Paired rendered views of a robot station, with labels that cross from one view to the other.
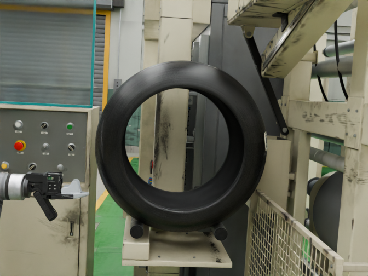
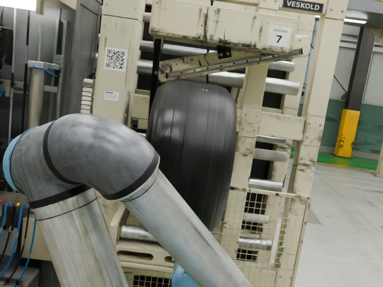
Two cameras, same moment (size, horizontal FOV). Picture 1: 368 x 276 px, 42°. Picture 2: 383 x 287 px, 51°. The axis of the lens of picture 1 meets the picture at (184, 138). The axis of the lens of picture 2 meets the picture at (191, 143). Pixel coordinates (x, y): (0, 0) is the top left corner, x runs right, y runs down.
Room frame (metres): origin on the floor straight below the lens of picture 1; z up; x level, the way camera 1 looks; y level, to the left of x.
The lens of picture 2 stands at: (1.58, 1.55, 1.49)
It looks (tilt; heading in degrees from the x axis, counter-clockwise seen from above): 10 degrees down; 273
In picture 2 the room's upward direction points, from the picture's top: 8 degrees clockwise
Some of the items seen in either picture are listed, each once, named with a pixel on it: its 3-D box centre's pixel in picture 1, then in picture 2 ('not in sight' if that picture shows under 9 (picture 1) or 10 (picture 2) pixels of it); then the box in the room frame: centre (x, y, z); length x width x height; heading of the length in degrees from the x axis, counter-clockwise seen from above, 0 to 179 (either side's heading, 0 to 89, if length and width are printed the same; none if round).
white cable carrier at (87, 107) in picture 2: not in sight; (85, 143); (2.05, 0.10, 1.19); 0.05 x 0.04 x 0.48; 95
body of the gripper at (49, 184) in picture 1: (44, 185); not in sight; (1.60, 0.47, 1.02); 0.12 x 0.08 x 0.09; 95
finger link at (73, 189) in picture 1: (75, 189); not in sight; (1.59, 0.36, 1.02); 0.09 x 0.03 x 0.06; 95
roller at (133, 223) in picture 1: (137, 218); (165, 237); (1.70, 0.15, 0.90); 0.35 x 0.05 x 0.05; 5
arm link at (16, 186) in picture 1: (19, 187); not in sight; (1.59, 0.55, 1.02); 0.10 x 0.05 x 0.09; 5
